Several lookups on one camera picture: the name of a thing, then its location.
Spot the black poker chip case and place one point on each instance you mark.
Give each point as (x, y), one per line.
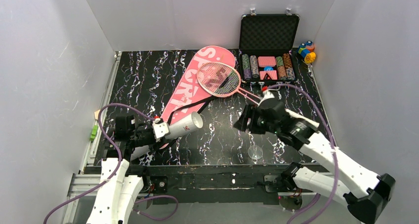
(267, 35)

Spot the white shuttlecock tube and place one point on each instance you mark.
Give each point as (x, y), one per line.
(184, 126)

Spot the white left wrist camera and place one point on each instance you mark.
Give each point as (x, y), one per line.
(160, 128)

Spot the small wooden block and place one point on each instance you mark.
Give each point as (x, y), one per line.
(97, 114)

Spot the pink racket cover bag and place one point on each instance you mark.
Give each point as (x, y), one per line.
(188, 90)

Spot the pink badminton racket upper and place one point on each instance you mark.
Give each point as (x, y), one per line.
(219, 79)

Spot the green clip on rail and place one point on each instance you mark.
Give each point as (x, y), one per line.
(93, 133)

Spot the pink playing card deck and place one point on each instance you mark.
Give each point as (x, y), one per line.
(266, 61)
(268, 75)

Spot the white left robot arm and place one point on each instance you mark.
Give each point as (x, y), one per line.
(115, 199)

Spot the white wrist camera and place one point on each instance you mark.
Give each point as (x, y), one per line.
(160, 128)
(266, 94)

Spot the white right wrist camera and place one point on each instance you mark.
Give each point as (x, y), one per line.
(266, 94)

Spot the pink badminton racket lower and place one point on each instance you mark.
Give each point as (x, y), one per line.
(250, 96)

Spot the colourful toy blocks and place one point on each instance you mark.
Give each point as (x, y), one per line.
(306, 51)

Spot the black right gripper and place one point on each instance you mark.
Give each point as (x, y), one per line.
(246, 121)

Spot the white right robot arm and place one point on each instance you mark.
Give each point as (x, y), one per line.
(364, 192)

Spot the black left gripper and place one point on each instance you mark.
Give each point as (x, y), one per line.
(147, 134)

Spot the poker chip stack row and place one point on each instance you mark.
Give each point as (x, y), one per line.
(282, 75)
(246, 67)
(288, 67)
(254, 67)

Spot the pink badminton racket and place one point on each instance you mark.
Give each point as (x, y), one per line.
(250, 96)
(219, 79)

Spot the clear plastic tube lid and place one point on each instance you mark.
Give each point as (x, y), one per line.
(255, 152)

